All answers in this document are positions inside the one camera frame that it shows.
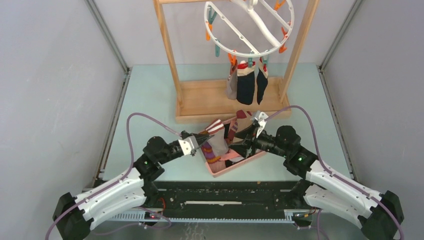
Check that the orange front clothespin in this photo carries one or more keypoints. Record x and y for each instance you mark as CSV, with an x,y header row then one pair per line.
x,y
232,58

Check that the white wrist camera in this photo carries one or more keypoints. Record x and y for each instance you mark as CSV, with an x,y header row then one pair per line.
x,y
185,145
259,120

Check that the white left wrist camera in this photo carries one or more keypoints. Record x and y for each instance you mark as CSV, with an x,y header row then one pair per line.
x,y
185,145

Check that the white round clip hanger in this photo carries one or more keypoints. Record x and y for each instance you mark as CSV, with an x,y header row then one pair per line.
x,y
261,26

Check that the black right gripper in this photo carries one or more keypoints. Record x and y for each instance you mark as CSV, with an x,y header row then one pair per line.
x,y
241,149

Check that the navy santa sock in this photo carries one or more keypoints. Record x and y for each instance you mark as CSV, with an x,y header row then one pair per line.
x,y
245,82
261,82

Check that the purple striped sock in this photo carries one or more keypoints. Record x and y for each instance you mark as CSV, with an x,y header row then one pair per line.
x,y
210,156

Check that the wooden hanger stand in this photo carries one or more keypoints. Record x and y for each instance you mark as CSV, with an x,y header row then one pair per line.
x,y
199,101

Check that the pink plastic basket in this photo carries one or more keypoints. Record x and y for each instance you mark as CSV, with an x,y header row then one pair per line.
x,y
221,167

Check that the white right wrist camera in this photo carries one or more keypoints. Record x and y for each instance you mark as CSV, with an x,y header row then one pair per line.
x,y
259,120

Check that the orange cuffed grey sock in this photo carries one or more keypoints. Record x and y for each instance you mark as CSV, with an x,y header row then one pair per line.
x,y
231,83

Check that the teal clothespin holding sock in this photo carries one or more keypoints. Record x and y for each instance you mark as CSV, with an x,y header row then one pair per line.
x,y
265,59

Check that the pink mint sock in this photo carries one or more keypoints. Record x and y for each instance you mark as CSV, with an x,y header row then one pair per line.
x,y
232,156

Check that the teal left clothespin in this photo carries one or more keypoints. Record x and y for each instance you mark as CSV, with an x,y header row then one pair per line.
x,y
217,50

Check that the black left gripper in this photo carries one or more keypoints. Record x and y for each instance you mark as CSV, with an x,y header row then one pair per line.
x,y
201,138

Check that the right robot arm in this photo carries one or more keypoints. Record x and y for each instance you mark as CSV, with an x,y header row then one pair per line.
x,y
377,215

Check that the beige red striped sock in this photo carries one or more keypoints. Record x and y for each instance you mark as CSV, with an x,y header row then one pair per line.
x,y
241,122

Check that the orange clothespin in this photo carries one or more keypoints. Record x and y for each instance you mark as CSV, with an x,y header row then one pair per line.
x,y
232,58
209,28

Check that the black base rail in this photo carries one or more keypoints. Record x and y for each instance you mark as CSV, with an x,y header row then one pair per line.
x,y
226,200

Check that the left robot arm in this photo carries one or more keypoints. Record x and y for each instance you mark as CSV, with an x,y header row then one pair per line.
x,y
76,216

